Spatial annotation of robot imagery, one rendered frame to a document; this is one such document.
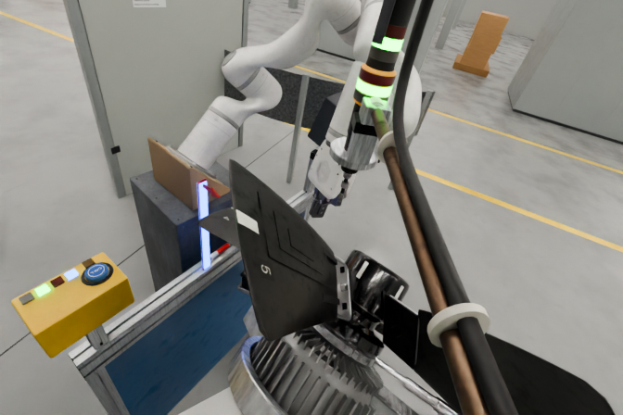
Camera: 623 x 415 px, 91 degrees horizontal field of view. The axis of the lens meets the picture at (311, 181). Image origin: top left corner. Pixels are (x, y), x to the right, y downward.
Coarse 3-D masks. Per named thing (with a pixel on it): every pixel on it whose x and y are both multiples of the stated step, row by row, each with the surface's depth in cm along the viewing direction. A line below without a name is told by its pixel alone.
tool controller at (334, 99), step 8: (328, 96) 112; (336, 96) 114; (328, 104) 111; (336, 104) 110; (320, 112) 115; (328, 112) 112; (320, 120) 116; (328, 120) 114; (312, 128) 120; (320, 128) 118; (312, 136) 122; (320, 136) 119; (320, 144) 121
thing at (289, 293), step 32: (256, 192) 38; (288, 224) 39; (256, 256) 29; (288, 256) 36; (320, 256) 43; (256, 288) 27; (288, 288) 33; (320, 288) 40; (256, 320) 25; (288, 320) 30; (320, 320) 38
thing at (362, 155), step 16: (368, 112) 34; (384, 112) 34; (352, 128) 37; (368, 128) 36; (336, 144) 44; (352, 144) 39; (368, 144) 39; (336, 160) 42; (352, 160) 40; (368, 160) 40
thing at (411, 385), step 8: (376, 360) 53; (384, 368) 53; (392, 376) 53; (400, 376) 53; (408, 384) 52; (416, 384) 53; (416, 392) 52; (424, 392) 52; (424, 400) 52; (432, 400) 52; (440, 400) 52; (432, 408) 52; (440, 408) 51; (448, 408) 51
